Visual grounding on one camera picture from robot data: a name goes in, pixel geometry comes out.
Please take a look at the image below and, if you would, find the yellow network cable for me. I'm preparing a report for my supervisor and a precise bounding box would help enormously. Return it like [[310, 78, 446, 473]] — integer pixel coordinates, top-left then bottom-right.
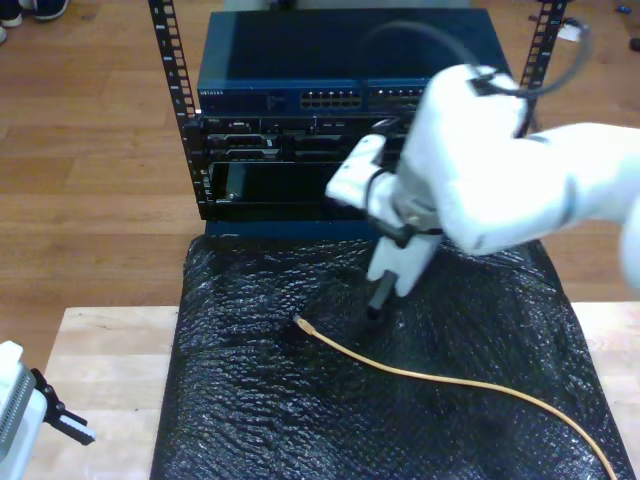
[[292, 313, 620, 480]]

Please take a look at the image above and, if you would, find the black bubble wrap mat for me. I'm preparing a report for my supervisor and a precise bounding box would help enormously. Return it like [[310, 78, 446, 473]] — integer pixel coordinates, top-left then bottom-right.
[[149, 234, 637, 480]]

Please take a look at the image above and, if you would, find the black rack server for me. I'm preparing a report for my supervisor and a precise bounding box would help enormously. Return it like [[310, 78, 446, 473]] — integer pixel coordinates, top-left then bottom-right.
[[198, 115, 416, 164]]

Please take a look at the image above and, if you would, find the white crumpled paper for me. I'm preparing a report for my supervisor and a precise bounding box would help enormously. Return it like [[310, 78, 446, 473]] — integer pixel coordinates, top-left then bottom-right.
[[558, 18, 585, 44]]

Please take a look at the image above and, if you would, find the black camera cable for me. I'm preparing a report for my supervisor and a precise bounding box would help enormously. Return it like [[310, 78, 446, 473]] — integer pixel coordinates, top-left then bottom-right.
[[357, 19, 501, 69]]

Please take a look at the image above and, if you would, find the blue network switch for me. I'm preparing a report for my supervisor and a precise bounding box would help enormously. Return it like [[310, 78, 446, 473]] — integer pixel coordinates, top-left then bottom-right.
[[196, 8, 512, 117]]

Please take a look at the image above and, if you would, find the black perforated rack post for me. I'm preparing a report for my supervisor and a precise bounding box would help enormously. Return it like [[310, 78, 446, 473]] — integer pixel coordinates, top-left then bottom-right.
[[147, 0, 210, 221], [519, 0, 570, 91]]

